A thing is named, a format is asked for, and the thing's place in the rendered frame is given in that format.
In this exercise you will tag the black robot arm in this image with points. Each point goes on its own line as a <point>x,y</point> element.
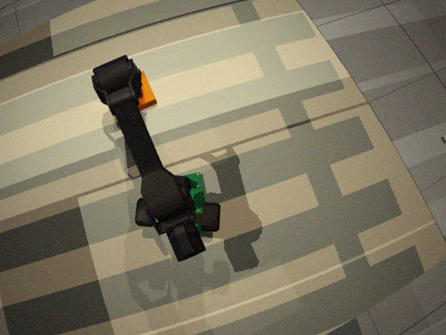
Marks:
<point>165,195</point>

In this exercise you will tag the green circuit board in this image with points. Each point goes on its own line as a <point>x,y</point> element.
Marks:
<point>197,195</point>

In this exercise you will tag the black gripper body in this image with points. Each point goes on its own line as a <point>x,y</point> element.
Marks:
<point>209,218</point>

